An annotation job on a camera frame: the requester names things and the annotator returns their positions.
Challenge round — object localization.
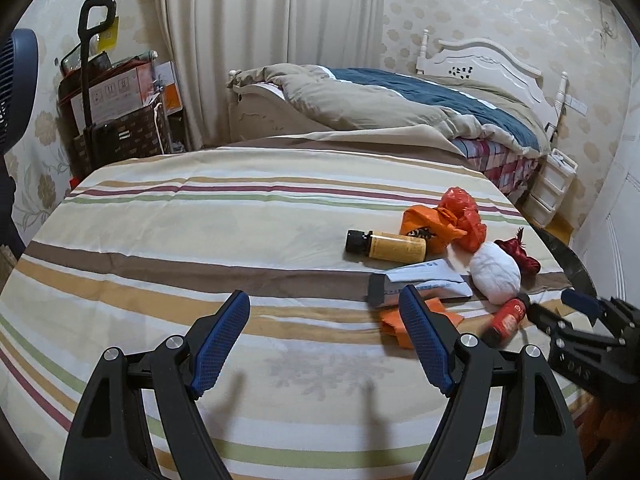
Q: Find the small red bottle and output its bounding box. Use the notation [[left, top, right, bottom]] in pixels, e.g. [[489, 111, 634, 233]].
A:
[[480, 294, 530, 348]]

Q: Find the dark red wrapper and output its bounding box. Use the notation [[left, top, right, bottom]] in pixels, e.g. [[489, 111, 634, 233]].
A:
[[495, 228, 541, 278]]

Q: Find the white paper ball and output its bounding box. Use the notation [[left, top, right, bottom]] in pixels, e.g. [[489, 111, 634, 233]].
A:
[[469, 242, 521, 306]]

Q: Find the silver white tube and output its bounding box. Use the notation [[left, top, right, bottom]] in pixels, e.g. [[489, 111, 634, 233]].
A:
[[367, 259, 473, 308]]

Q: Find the orange paper piece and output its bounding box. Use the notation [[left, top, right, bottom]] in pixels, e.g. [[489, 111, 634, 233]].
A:
[[380, 298, 464, 349]]

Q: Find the yellow bottle black cap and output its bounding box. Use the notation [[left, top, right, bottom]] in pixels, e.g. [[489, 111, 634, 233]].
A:
[[345, 230, 427, 264]]

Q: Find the white door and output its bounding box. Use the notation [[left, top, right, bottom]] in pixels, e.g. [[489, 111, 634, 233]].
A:
[[573, 125, 639, 306]]

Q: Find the white plastic drawer unit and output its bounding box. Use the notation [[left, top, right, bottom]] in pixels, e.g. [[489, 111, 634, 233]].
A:
[[523, 148, 578, 228]]

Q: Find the plaid bed sheet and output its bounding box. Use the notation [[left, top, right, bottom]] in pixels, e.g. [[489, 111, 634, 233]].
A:
[[452, 138, 539, 196]]

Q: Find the orange plastic bag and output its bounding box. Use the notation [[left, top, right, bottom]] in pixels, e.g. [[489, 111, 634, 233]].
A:
[[399, 205, 466, 256]]

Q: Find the red plastic bag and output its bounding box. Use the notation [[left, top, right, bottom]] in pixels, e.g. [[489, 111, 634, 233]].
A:
[[439, 186, 487, 254]]

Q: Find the striped bed sheet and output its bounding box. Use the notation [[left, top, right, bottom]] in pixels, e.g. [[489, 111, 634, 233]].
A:
[[1, 138, 568, 479]]

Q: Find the white wooden headboard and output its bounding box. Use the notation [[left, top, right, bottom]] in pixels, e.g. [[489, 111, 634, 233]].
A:
[[416, 28, 570, 133]]

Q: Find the patterned brown storage box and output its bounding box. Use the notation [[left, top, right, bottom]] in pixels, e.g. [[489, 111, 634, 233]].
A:
[[73, 99, 171, 176]]

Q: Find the cardboard box with orange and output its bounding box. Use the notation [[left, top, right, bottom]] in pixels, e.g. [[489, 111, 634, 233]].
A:
[[89, 63, 155, 124]]

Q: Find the beige and blue quilt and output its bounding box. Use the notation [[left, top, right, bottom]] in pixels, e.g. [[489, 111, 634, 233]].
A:
[[228, 63, 551, 158]]

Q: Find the white orange small box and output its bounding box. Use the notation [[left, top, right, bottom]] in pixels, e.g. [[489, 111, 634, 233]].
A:
[[154, 61, 183, 115]]

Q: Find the blue fan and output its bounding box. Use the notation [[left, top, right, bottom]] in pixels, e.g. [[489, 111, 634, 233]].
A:
[[1, 28, 39, 259]]

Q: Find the white curtain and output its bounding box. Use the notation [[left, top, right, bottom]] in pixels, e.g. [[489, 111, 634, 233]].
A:
[[155, 0, 384, 150]]

